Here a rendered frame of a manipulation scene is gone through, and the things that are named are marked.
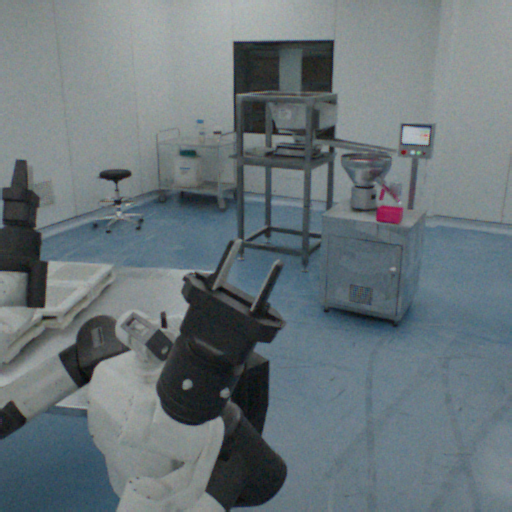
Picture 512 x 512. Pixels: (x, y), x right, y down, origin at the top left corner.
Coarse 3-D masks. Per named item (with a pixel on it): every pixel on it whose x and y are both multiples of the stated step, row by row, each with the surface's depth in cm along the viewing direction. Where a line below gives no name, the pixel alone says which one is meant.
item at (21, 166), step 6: (18, 162) 109; (24, 162) 109; (18, 168) 109; (24, 168) 109; (18, 174) 109; (24, 174) 109; (12, 180) 109; (18, 180) 109; (24, 180) 109; (12, 186) 109; (18, 186) 108; (24, 186) 109
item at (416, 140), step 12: (408, 132) 381; (420, 132) 378; (432, 132) 374; (408, 144) 384; (420, 144) 380; (432, 144) 378; (408, 156) 387; (420, 156) 383; (432, 156) 383; (408, 192) 398; (408, 204) 401
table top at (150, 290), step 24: (120, 288) 239; (144, 288) 239; (168, 288) 239; (96, 312) 217; (120, 312) 217; (144, 312) 217; (168, 312) 217; (48, 336) 198; (72, 336) 198; (24, 360) 183; (0, 384) 169; (72, 408) 159
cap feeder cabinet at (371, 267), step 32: (352, 224) 380; (384, 224) 369; (416, 224) 379; (352, 256) 387; (384, 256) 376; (416, 256) 400; (320, 288) 407; (352, 288) 395; (384, 288) 384; (416, 288) 421
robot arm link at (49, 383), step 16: (48, 368) 114; (64, 368) 114; (16, 384) 113; (32, 384) 112; (48, 384) 113; (64, 384) 114; (0, 400) 111; (16, 400) 111; (32, 400) 112; (48, 400) 113; (0, 416) 108; (16, 416) 110; (32, 416) 113; (0, 432) 109
